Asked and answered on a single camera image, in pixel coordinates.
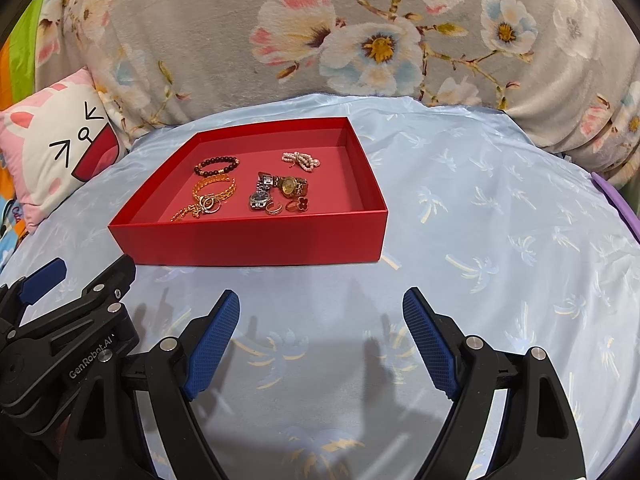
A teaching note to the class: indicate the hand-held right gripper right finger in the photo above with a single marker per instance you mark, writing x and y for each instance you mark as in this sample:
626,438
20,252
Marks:
430,340

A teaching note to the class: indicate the gold wristwatch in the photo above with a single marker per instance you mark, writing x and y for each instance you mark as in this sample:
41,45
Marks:
288,186

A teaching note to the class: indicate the purple plastic object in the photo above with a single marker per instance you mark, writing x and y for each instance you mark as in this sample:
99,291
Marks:
620,205

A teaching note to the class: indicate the pink cat face pillow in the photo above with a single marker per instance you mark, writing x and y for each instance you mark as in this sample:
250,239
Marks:
50,125

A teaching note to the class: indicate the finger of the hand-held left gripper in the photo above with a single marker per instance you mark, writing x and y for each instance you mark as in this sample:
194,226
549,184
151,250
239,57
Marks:
75,330
42,277

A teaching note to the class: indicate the red cardboard box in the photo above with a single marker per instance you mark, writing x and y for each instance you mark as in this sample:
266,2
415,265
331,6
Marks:
250,240

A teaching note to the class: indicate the light blue palm print sheet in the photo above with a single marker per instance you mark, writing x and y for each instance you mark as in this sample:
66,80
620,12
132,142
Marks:
500,260

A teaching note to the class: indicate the silver wristwatch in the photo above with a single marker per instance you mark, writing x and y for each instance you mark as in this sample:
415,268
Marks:
258,200

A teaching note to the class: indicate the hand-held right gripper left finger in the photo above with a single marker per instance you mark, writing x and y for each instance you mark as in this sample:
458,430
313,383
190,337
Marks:
212,345

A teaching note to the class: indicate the grey floral blanket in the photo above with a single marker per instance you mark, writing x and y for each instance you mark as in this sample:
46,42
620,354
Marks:
200,35

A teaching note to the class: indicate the colourful cartoon mat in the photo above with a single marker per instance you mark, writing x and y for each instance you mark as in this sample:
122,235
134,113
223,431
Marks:
15,60

